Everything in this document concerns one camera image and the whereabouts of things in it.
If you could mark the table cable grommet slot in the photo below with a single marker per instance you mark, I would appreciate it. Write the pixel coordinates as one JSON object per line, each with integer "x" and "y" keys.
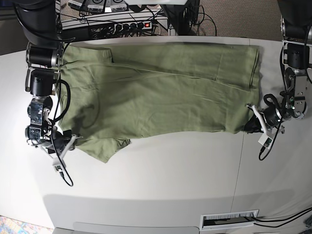
{"x": 224, "y": 221}

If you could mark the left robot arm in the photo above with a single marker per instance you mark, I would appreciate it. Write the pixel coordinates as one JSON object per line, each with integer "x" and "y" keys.
{"x": 296, "y": 27}

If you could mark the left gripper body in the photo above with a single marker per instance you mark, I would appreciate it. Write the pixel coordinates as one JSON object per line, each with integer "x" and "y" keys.
{"x": 269, "y": 118}

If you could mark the black power strip red switch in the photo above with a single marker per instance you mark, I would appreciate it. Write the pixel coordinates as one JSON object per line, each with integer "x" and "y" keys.
{"x": 119, "y": 30}

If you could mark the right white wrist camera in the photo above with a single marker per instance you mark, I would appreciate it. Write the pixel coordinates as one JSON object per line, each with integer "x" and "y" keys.
{"x": 57, "y": 165}

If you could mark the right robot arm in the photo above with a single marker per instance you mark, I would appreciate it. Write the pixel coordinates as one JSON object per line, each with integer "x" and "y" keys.
{"x": 45, "y": 54}

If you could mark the green T-shirt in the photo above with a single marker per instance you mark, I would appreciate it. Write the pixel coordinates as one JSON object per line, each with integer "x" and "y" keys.
{"x": 123, "y": 92}

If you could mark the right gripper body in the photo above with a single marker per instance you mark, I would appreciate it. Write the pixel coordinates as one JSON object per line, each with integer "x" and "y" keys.
{"x": 58, "y": 149}

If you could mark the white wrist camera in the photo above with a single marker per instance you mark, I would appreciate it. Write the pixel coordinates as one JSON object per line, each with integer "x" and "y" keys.
{"x": 57, "y": 165}
{"x": 266, "y": 140}

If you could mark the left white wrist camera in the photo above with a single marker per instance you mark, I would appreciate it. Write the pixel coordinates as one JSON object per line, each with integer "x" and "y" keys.
{"x": 266, "y": 140}

